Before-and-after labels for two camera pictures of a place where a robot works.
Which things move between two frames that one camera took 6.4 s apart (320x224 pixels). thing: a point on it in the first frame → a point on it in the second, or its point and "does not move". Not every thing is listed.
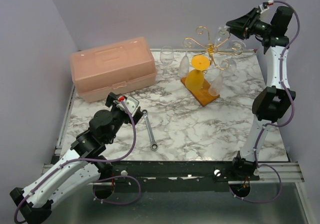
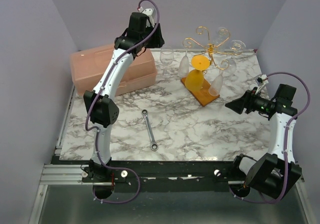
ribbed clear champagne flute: [184, 66] does not move
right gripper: [241, 29] → [246, 101]
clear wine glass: [237, 47] does not move
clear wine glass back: [166, 58] does not move
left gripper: [112, 102] → [157, 41]
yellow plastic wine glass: [194, 79] does not move
